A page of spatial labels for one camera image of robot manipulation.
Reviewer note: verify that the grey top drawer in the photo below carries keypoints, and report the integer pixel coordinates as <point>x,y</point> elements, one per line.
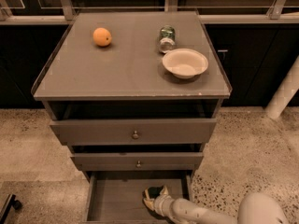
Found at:
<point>79,132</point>

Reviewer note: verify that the black caster wheel base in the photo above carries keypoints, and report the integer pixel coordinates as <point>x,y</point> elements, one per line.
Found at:
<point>11,202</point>

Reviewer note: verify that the round metal top knob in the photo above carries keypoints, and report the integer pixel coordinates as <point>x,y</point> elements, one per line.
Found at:
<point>135,135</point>

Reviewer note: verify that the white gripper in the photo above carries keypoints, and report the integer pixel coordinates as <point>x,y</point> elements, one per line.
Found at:
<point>160,201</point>

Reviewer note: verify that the round metal knob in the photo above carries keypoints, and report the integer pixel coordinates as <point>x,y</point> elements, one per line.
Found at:
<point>135,135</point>
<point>138,164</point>

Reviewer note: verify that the grey middle drawer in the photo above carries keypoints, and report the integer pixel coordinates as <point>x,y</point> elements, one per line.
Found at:
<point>127,161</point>

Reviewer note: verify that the grey drawer cabinet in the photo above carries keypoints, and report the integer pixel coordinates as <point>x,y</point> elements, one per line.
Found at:
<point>126,79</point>

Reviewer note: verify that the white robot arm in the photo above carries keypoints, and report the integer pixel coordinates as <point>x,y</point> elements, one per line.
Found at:
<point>251,171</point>

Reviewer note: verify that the green yellow sponge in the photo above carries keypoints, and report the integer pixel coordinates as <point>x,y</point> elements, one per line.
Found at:
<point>153,192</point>

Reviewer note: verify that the round metal middle knob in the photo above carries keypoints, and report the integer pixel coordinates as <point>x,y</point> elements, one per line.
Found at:
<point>138,164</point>

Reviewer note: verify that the white paper bowl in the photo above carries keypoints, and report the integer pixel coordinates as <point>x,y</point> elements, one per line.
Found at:
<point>185,63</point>

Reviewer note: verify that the metal railing frame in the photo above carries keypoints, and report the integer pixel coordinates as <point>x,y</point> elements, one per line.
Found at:
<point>209,11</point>

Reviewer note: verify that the orange fruit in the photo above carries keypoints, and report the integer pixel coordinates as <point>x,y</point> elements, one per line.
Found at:
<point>102,37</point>

